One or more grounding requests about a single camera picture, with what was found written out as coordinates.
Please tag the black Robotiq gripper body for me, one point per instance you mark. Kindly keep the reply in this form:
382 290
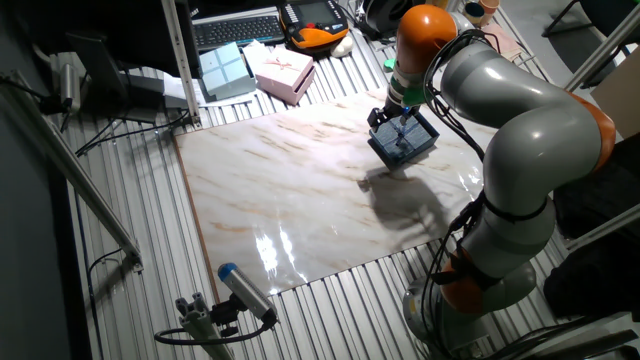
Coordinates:
399 107

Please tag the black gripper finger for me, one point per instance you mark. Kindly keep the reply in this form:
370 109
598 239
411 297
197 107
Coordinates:
410 121
401 131

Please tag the dark blue ribboned gift box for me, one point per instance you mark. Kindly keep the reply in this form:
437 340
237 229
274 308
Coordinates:
417 142

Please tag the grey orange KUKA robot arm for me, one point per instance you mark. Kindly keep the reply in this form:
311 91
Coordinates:
525 135

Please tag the pink ribboned gift box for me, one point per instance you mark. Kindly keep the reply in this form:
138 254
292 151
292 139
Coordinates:
286 74

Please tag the light blue gift box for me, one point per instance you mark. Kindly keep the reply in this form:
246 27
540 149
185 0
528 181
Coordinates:
226 71

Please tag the small green object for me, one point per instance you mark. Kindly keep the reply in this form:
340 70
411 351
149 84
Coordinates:
390 65

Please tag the black round fan device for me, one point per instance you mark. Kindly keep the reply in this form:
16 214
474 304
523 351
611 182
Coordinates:
385 17

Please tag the orange black teach pendant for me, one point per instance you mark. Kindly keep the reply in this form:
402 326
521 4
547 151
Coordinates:
314 25

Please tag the dark rimmed paper cup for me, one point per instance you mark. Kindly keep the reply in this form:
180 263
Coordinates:
473 13

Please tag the pink folded cloth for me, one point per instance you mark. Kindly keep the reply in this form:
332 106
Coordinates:
502 41

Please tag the white marble pattern board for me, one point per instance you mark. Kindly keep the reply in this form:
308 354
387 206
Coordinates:
300 200

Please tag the tan paper cup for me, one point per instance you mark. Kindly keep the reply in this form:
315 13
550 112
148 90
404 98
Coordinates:
490 6

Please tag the black computer keyboard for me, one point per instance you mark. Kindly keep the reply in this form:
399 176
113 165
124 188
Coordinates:
239 31

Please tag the brown cardboard panel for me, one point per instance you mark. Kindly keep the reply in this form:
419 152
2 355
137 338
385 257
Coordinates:
620 100

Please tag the black office chair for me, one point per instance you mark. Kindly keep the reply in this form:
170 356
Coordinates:
600 17

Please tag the white paper sheets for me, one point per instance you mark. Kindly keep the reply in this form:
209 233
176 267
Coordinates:
175 90

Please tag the black fabric bag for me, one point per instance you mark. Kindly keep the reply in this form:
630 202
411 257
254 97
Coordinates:
595 250

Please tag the long slanted aluminium profile beam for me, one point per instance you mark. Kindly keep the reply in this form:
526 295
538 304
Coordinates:
75 170

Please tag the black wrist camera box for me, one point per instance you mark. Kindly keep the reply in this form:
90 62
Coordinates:
378 118

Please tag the diagonal aluminium frame post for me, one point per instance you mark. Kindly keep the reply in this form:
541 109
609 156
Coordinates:
602 50

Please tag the low aluminium frame bar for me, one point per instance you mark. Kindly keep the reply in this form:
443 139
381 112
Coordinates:
605 226

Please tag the upright aluminium profile post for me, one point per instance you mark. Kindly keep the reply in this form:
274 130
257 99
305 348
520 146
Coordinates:
181 65

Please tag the silver camera with blue cap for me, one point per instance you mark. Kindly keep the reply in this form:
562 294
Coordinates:
246 291

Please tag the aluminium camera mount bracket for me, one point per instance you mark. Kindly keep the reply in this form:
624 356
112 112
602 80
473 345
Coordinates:
200 322

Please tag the small silver camera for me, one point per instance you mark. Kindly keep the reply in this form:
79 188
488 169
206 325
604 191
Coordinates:
70 87

